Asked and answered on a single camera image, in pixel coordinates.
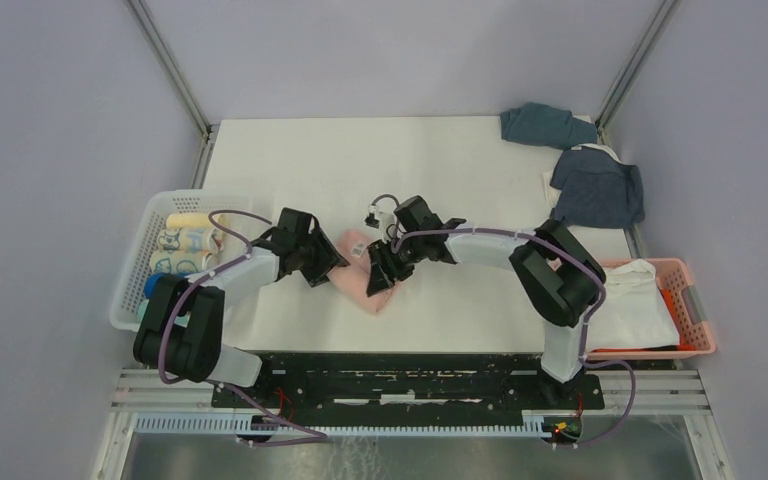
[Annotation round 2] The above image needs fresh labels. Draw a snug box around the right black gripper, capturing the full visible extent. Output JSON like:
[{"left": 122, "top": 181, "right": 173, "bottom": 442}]
[{"left": 366, "top": 233, "right": 426, "bottom": 297}]

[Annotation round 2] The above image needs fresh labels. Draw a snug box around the pink towel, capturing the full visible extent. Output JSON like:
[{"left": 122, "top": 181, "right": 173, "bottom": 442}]
[{"left": 327, "top": 229, "right": 397, "bottom": 315}]

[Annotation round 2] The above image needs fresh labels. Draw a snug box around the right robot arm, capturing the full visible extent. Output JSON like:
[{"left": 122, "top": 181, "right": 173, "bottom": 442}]
[{"left": 365, "top": 195, "right": 606, "bottom": 408}]

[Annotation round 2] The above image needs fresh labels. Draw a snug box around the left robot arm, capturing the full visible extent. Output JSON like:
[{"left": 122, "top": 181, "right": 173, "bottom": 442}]
[{"left": 132, "top": 208, "right": 349, "bottom": 407}]

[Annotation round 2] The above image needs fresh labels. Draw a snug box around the white plastic basket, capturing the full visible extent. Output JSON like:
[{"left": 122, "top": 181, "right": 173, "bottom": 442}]
[{"left": 109, "top": 189, "right": 253, "bottom": 333}]

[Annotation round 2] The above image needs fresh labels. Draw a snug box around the patterned rolled towel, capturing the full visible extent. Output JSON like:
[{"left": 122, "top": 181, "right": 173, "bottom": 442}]
[
  {"left": 148, "top": 251, "right": 218, "bottom": 276},
  {"left": 156, "top": 227, "right": 221, "bottom": 254}
]

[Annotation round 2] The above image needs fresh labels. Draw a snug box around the blue rolled towel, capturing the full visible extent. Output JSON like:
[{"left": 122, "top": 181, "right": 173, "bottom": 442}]
[{"left": 143, "top": 273, "right": 166, "bottom": 299}]

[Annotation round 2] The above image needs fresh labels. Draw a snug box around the teal blue towel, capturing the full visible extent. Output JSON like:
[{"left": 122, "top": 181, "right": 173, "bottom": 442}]
[{"left": 499, "top": 102, "right": 598, "bottom": 150}]

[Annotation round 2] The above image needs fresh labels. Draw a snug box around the dark blue towel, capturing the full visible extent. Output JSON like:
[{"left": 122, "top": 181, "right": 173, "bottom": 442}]
[{"left": 548, "top": 144, "right": 646, "bottom": 229}]

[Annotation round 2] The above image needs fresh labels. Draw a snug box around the white towel in basket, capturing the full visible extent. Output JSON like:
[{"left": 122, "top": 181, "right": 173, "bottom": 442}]
[{"left": 587, "top": 259, "right": 679, "bottom": 351}]

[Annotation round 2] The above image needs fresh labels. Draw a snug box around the pink plastic basket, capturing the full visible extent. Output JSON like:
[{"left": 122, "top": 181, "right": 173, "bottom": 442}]
[{"left": 588, "top": 258, "right": 717, "bottom": 361}]

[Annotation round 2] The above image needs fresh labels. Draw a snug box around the orange item in basket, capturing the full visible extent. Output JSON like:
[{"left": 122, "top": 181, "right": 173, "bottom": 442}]
[{"left": 659, "top": 289, "right": 695, "bottom": 351}]

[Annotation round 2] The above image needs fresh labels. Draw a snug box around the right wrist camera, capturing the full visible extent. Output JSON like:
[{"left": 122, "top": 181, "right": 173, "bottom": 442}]
[{"left": 364, "top": 205, "right": 397, "bottom": 233}]

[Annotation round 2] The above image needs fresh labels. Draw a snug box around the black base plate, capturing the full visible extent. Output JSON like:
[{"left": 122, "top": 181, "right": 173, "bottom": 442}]
[{"left": 209, "top": 352, "right": 641, "bottom": 429}]

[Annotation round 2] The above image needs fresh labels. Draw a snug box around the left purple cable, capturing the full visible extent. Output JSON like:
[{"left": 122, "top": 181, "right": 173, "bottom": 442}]
[{"left": 157, "top": 209, "right": 329, "bottom": 448}]

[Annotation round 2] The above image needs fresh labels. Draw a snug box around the white cable duct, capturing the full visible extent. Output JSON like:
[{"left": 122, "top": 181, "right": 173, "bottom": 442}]
[{"left": 133, "top": 413, "right": 550, "bottom": 439}]

